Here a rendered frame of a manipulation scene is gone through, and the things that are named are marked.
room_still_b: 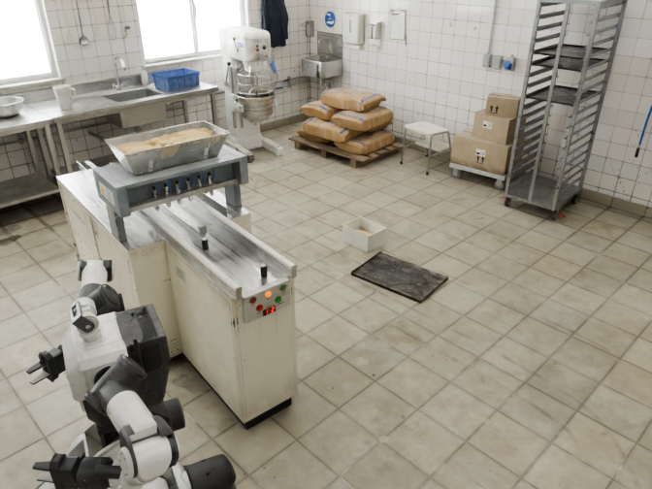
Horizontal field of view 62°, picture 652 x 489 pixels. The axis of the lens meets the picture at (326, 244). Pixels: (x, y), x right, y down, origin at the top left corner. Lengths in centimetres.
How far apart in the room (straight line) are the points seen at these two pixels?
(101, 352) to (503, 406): 216
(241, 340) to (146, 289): 71
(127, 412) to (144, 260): 150
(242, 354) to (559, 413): 171
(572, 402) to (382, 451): 112
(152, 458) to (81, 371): 42
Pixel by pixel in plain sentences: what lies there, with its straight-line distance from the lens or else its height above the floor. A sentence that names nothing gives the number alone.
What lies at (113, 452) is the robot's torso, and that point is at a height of 70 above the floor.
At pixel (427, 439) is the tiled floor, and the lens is 295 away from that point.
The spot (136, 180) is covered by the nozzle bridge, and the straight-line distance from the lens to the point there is 280.
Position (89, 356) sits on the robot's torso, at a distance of 178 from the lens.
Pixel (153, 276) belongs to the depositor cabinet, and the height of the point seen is 65.
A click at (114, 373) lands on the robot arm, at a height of 113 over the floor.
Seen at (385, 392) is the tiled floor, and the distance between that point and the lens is 314.
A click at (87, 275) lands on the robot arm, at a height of 112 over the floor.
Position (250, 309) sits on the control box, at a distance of 244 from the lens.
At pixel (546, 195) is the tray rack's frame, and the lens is 545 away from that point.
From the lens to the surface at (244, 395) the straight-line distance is 276.
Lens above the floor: 217
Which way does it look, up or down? 29 degrees down
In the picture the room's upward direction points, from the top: straight up
